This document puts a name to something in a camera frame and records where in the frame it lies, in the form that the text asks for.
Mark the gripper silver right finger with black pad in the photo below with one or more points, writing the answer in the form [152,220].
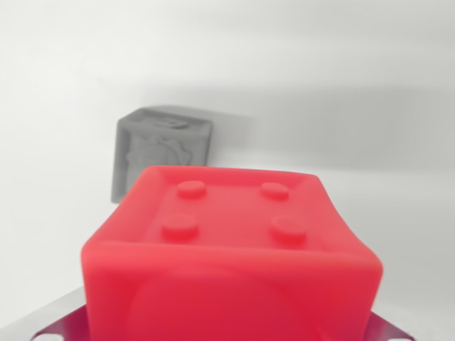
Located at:
[387,328]

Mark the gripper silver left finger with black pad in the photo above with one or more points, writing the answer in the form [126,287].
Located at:
[60,319]

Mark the red studded plastic cube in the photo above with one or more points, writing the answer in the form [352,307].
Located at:
[231,270]

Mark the grey embossed plastic cube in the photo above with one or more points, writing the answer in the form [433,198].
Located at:
[156,142]

